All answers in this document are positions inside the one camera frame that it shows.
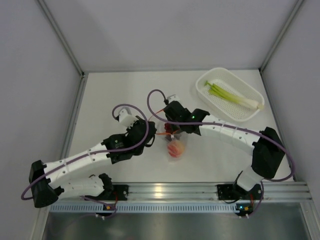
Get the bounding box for clear zip top bag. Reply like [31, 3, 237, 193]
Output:
[149, 115, 188, 164]

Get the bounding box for green fake scallion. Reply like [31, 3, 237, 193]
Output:
[204, 81, 265, 110]

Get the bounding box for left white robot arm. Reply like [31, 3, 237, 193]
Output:
[29, 117, 157, 208]

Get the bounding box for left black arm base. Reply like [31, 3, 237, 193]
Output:
[108, 184, 129, 201]

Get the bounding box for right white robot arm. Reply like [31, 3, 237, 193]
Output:
[164, 100, 285, 199]

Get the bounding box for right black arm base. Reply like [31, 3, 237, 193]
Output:
[216, 184, 238, 201]

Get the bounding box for purple fake grapes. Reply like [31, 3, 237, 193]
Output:
[164, 123, 182, 141]

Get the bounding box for orange fake peach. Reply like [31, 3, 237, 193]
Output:
[167, 140, 185, 158]

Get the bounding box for white perforated plastic basket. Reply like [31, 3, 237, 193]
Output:
[195, 67, 265, 122]

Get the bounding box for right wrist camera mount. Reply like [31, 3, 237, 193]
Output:
[164, 94, 180, 105]

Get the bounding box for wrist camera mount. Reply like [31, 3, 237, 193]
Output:
[118, 107, 138, 128]
[164, 94, 180, 105]

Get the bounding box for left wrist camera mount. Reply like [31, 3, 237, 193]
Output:
[118, 107, 138, 128]

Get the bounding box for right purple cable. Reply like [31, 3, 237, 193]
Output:
[146, 88, 297, 181]

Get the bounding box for purple cable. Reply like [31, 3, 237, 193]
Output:
[146, 88, 297, 181]
[20, 103, 151, 201]

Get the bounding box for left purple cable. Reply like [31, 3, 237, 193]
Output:
[20, 103, 151, 201]

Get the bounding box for white slotted cable duct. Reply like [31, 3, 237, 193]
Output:
[50, 202, 242, 214]

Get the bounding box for aluminium mounting rail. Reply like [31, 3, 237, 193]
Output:
[43, 180, 312, 206]

